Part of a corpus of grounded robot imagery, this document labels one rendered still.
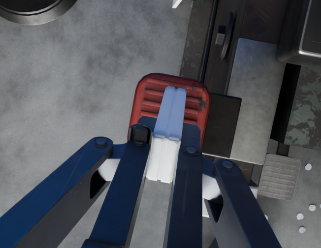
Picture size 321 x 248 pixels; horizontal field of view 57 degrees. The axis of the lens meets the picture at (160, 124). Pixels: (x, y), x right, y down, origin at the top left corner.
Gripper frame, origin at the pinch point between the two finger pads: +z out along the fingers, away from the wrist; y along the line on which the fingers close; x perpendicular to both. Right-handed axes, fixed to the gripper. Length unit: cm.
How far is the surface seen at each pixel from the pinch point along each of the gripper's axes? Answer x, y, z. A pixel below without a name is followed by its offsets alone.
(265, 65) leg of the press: 0.2, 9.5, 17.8
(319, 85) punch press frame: -0.7, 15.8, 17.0
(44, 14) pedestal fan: -13, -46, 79
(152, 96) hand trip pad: -0.1, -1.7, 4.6
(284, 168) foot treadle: -37, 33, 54
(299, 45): 4.0, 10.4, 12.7
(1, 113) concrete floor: -45, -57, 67
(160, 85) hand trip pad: 0.8, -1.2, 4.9
